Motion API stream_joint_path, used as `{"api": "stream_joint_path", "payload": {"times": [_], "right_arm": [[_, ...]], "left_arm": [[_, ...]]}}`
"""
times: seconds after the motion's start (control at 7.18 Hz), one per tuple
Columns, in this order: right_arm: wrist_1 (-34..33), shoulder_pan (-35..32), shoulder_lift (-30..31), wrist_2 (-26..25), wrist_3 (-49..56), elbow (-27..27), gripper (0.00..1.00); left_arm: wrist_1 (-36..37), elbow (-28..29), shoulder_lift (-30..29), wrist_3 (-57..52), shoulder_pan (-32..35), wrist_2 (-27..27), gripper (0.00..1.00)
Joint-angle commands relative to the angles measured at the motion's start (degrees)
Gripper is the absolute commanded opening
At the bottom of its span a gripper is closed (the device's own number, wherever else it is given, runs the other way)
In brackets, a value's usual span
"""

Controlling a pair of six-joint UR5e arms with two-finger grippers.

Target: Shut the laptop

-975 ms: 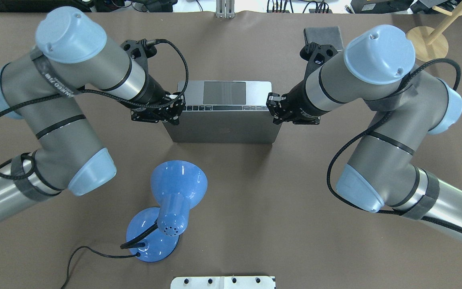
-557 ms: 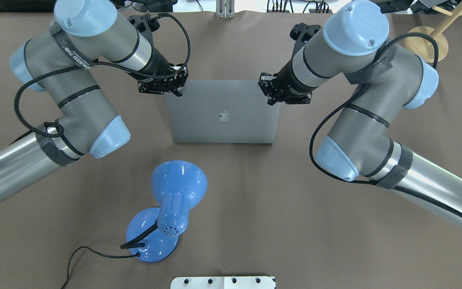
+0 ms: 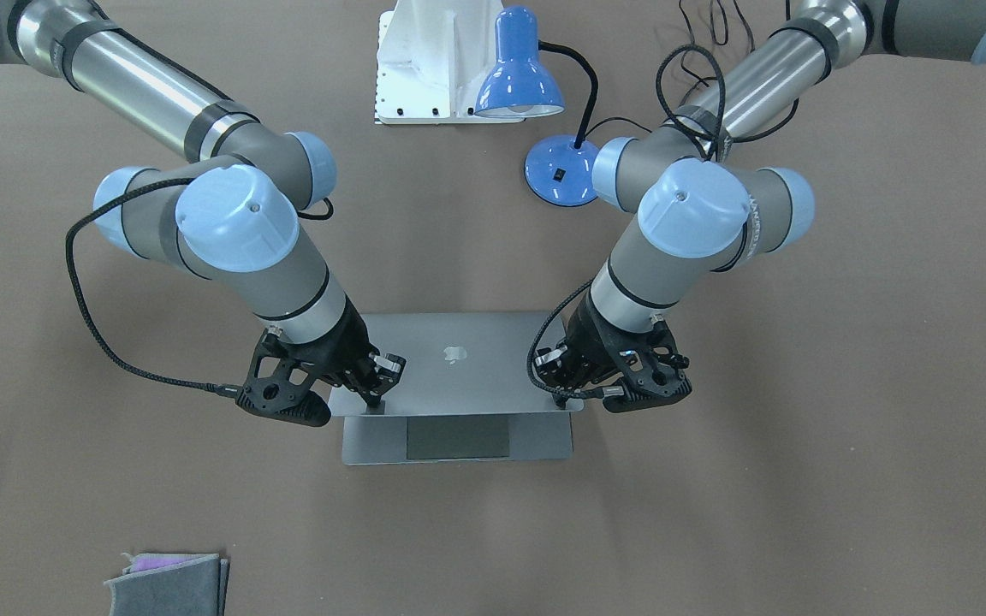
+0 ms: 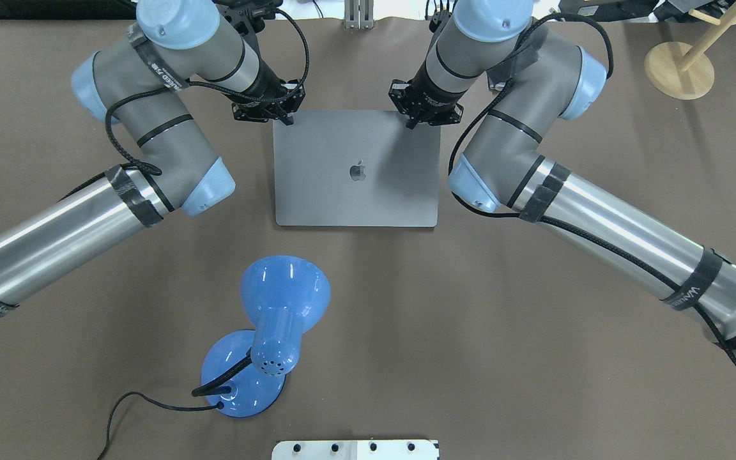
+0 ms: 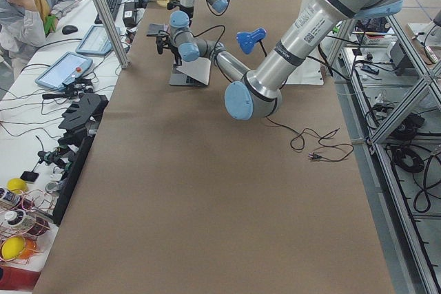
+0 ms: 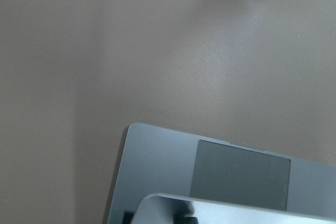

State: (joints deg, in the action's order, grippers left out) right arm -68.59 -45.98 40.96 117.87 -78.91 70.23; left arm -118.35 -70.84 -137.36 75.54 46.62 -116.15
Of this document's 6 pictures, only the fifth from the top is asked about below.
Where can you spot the aluminium frame post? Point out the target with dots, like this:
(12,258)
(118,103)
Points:
(110,28)

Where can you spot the blue teach pendant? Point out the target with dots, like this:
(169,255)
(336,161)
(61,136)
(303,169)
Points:
(95,42)
(64,71)

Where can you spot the person in grey jacket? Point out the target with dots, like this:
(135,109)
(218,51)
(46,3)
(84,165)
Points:
(22,25)

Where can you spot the near blue teach pendant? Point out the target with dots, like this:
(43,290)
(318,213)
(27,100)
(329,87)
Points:
(64,71)

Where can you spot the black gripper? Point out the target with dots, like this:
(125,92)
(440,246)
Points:
(176,54)

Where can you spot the grey laptop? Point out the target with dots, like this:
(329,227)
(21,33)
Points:
(195,73)

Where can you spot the far blue teach pendant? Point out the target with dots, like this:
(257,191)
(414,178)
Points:
(95,42)

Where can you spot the yellow ball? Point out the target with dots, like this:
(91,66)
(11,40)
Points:
(13,248)

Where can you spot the black computer mouse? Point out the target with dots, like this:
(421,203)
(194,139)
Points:
(69,29)

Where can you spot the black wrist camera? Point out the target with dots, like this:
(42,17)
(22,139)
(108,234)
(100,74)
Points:
(162,41)
(173,4)

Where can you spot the black keyboard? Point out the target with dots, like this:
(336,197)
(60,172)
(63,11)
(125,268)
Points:
(113,6)

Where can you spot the blue desk lamp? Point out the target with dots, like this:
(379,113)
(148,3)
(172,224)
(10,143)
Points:
(248,40)

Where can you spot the folded grey cloth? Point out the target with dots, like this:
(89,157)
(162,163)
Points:
(155,29)

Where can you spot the black slotted stand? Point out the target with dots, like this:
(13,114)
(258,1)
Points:
(79,113)

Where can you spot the copper wire bottle basket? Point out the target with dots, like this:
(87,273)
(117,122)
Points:
(26,215)

